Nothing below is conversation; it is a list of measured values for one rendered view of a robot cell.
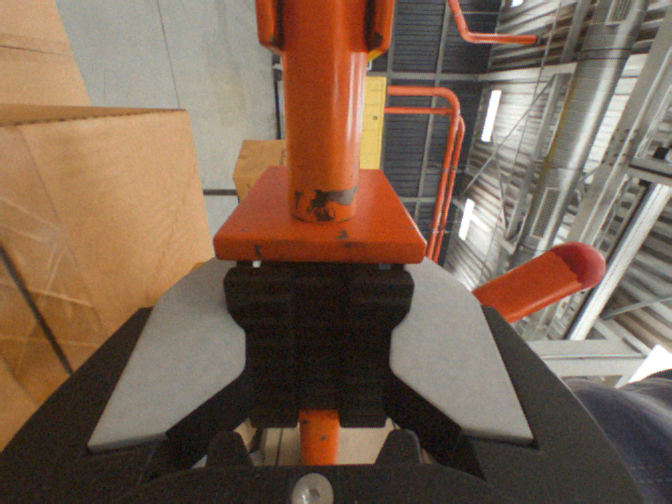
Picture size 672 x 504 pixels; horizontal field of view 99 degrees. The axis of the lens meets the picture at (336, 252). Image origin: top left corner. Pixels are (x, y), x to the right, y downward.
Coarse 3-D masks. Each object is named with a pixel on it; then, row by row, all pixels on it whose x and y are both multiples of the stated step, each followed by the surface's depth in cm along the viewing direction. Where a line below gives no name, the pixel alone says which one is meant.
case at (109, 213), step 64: (0, 128) 11; (64, 128) 14; (128, 128) 19; (0, 192) 11; (64, 192) 14; (128, 192) 19; (192, 192) 28; (0, 256) 11; (64, 256) 14; (128, 256) 19; (192, 256) 28; (0, 320) 11; (64, 320) 14; (0, 384) 11; (0, 448) 11
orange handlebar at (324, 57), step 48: (288, 0) 6; (336, 0) 6; (384, 0) 6; (288, 48) 7; (336, 48) 7; (384, 48) 7; (288, 96) 7; (336, 96) 7; (288, 144) 8; (336, 144) 8; (288, 192) 9; (336, 192) 8; (336, 432) 15
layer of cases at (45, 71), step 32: (0, 0) 57; (32, 0) 63; (0, 32) 57; (32, 32) 63; (64, 32) 71; (0, 64) 57; (32, 64) 63; (64, 64) 71; (0, 96) 57; (32, 96) 63; (64, 96) 71
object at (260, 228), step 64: (256, 192) 11; (384, 192) 11; (256, 256) 8; (320, 256) 8; (384, 256) 8; (256, 320) 8; (320, 320) 9; (384, 320) 8; (256, 384) 9; (320, 384) 11
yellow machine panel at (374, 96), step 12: (276, 84) 643; (372, 84) 641; (384, 84) 642; (276, 96) 654; (372, 96) 652; (384, 96) 653; (276, 108) 666; (372, 108) 664; (372, 120) 676; (372, 132) 688; (372, 144) 701; (360, 156) 714; (372, 156) 715; (360, 168) 728; (372, 168) 728
